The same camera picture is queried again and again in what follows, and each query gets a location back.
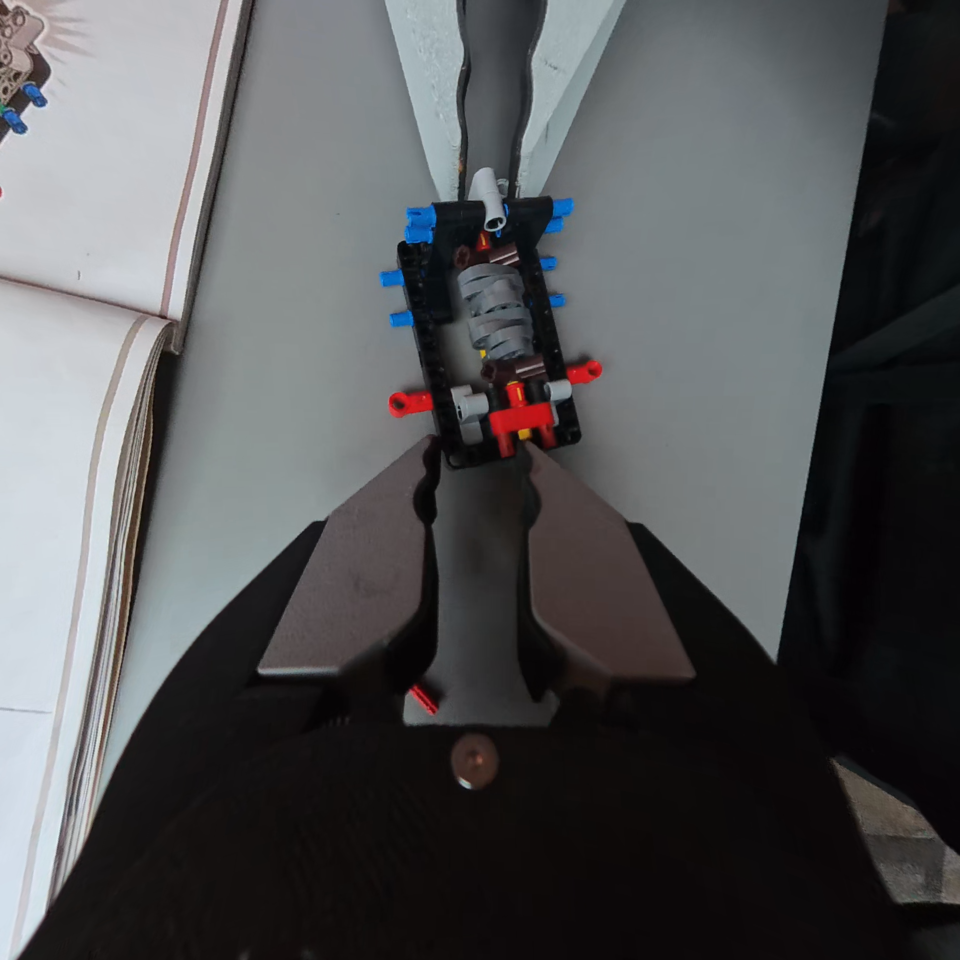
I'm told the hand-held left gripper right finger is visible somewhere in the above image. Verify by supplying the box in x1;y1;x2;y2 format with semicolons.
512;438;697;705

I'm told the black lego frame assembly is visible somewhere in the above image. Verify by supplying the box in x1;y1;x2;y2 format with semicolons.
378;166;605;472

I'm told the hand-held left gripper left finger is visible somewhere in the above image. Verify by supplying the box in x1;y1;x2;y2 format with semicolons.
257;435;444;695

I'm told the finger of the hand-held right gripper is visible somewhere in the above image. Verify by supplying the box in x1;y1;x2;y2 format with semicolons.
384;0;470;202
512;0;630;200

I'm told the lego instruction booklet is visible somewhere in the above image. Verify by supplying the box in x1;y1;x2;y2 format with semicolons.
0;0;256;957

